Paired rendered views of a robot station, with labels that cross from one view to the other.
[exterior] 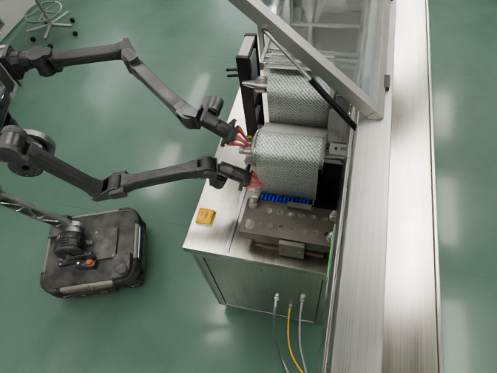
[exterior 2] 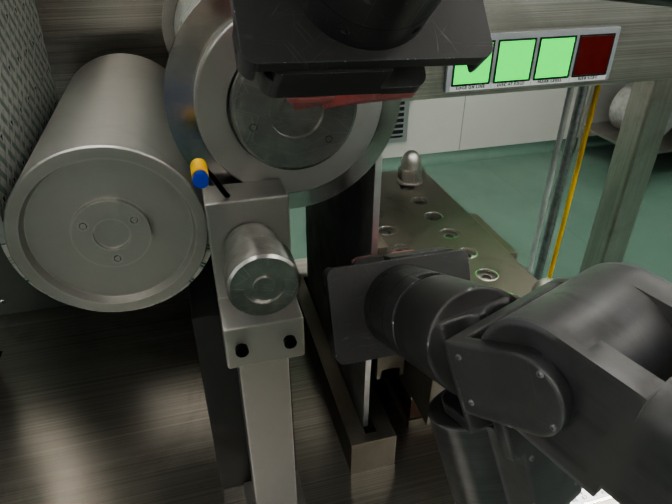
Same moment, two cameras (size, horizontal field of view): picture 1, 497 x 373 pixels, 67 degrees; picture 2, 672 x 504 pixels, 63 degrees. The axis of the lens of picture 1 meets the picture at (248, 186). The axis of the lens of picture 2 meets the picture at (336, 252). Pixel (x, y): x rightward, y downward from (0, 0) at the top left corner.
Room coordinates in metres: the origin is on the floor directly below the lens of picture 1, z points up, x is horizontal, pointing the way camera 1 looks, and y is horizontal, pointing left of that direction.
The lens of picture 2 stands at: (1.11, 0.22, 1.35)
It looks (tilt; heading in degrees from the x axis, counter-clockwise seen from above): 32 degrees down; 233
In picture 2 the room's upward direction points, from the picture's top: straight up
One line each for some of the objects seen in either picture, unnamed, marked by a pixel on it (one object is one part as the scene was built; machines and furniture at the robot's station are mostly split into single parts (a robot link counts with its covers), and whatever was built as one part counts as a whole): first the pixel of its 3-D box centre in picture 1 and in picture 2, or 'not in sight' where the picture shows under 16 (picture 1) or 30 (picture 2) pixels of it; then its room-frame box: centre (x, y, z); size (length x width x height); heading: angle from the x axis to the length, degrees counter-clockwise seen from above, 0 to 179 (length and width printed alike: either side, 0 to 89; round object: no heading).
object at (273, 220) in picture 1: (291, 225); (423, 262); (0.70, -0.14, 1.00); 0.40 x 0.16 x 0.06; 68
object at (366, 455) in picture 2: not in sight; (333, 354); (0.83, -0.15, 0.92); 0.28 x 0.04 x 0.04; 68
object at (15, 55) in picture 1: (21, 61); not in sight; (1.44, 0.84, 1.45); 0.09 x 0.08 x 0.12; 179
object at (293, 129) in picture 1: (294, 139); (122, 161); (1.00, -0.22, 1.18); 0.26 x 0.12 x 0.12; 68
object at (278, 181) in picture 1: (287, 183); (333, 202); (0.83, -0.15, 1.11); 0.23 x 0.01 x 0.18; 68
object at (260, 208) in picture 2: (254, 169); (266, 391); (0.98, -0.04, 1.05); 0.06 x 0.05 x 0.31; 68
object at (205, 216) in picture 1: (205, 216); not in sight; (0.87, 0.21, 0.91); 0.07 x 0.07 x 0.02; 68
